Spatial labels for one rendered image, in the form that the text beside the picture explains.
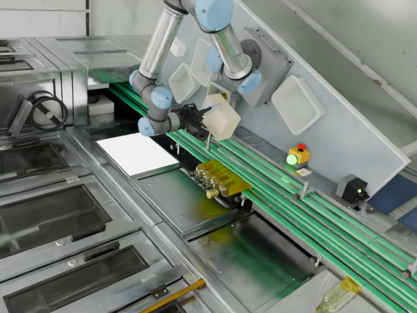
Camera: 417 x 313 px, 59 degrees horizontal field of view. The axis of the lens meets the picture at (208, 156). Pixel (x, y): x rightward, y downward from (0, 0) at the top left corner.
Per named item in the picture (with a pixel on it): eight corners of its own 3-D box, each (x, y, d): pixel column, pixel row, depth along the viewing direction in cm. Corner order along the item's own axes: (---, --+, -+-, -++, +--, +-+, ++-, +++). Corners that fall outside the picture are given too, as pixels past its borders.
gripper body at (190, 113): (195, 102, 155) (172, 105, 148) (206, 116, 152) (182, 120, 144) (190, 115, 160) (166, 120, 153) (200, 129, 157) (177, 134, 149)
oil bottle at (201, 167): (224, 164, 197) (193, 174, 184) (226, 155, 194) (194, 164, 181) (231, 169, 193) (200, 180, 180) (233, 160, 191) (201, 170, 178)
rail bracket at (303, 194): (309, 189, 157) (290, 197, 149) (314, 174, 153) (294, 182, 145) (317, 194, 155) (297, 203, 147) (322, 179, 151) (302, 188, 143)
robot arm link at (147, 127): (149, 125, 134) (144, 142, 140) (174, 120, 141) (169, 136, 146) (138, 112, 138) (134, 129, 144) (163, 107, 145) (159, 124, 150)
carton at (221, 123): (219, 93, 162) (206, 95, 158) (241, 118, 155) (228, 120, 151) (210, 113, 170) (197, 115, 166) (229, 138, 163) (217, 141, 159)
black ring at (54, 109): (66, 125, 229) (29, 131, 216) (64, 92, 218) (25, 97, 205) (68, 128, 225) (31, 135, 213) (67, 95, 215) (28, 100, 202)
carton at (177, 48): (166, 26, 233) (158, 26, 229) (186, 47, 221) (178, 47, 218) (164, 35, 237) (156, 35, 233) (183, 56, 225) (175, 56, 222)
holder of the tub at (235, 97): (213, 124, 217) (203, 126, 213) (221, 79, 204) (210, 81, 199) (233, 136, 207) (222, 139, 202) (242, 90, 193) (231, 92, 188)
